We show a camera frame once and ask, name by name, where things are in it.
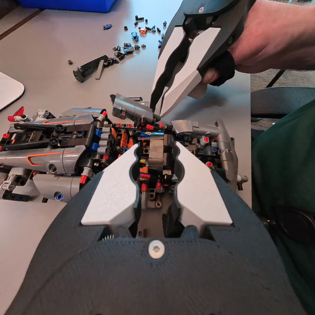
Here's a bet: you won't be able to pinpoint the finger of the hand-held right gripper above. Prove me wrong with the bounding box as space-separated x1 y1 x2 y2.
150 26 186 112
159 27 222 118

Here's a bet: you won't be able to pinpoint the person's green shirt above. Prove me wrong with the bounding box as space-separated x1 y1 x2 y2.
251 98 315 315

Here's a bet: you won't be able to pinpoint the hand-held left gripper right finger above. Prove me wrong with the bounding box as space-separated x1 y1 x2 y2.
173 141 234 237

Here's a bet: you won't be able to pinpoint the small grey lego subassembly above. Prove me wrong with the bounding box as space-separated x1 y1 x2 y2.
109 93 162 126

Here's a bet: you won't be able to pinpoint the person's right hand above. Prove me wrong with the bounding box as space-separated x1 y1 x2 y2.
200 0 292 85

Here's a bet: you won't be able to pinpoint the dark mesh chair seat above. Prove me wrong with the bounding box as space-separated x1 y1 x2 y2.
251 70 315 119

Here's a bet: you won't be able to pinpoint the scattered small lego pieces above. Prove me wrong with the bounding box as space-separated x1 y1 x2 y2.
103 15 166 65

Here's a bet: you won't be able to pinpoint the large grey lego vehicle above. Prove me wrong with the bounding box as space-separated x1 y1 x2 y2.
0 106 249 238

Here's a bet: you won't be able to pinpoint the person's right forearm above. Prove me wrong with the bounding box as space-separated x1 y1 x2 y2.
292 0 315 73

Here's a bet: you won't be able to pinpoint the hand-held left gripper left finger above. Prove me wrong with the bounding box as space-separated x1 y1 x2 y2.
81 143 141 226

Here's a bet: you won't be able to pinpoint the blue plastic bin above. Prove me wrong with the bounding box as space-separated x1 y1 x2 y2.
17 0 123 13

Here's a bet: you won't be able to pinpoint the white book stand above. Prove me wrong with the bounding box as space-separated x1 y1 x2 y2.
0 71 25 111

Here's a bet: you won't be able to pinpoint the long grey lego tile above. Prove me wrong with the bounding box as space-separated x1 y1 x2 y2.
95 60 105 80

